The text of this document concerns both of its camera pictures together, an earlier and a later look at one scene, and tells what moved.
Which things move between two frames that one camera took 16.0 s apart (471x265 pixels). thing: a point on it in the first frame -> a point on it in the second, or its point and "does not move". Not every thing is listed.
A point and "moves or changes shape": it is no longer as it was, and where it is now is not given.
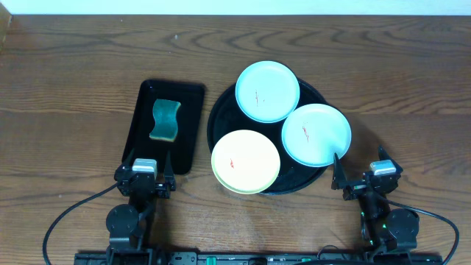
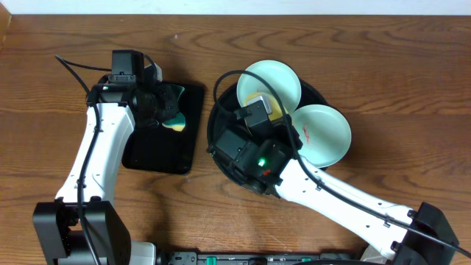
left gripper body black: (123, 183) -> (160, 107)
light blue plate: (313, 133) does not move
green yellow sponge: (165, 115) moves or changes shape
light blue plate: (267, 91) does not move
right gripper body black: (357, 189) -> (282, 128)
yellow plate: (245, 162) moves or changes shape
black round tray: (226, 116) does not move
